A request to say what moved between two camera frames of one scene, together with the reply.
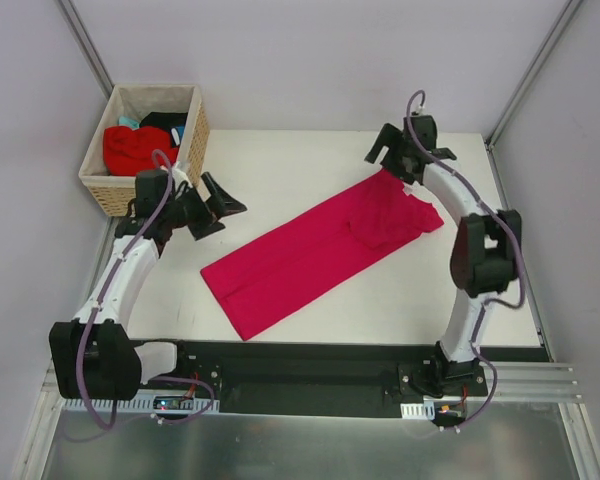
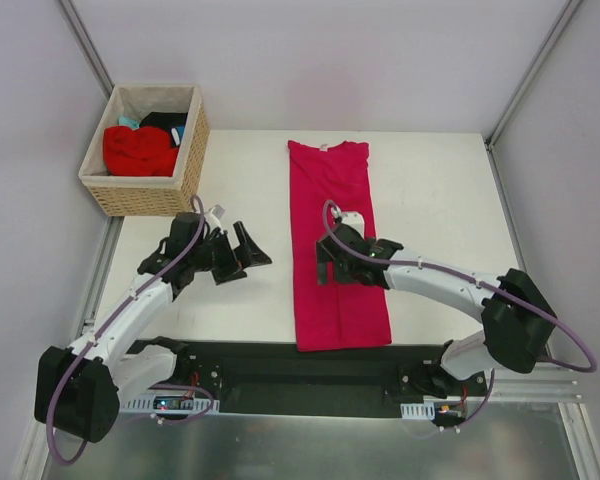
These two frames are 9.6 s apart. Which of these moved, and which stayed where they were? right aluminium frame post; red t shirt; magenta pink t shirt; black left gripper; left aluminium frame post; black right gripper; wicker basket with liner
Moved: black left gripper; black right gripper; magenta pink t shirt
Stayed: red t shirt; wicker basket with liner; left aluminium frame post; right aluminium frame post
